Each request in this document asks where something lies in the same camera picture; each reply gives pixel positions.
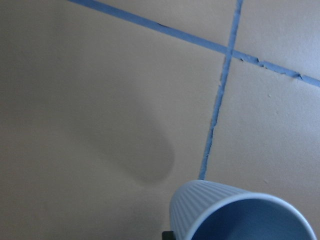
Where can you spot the blue ribbed plastic cup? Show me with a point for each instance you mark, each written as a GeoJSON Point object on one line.
{"type": "Point", "coordinates": [205, 210]}

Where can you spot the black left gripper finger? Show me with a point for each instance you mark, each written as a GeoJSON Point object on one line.
{"type": "Point", "coordinates": [167, 235]}

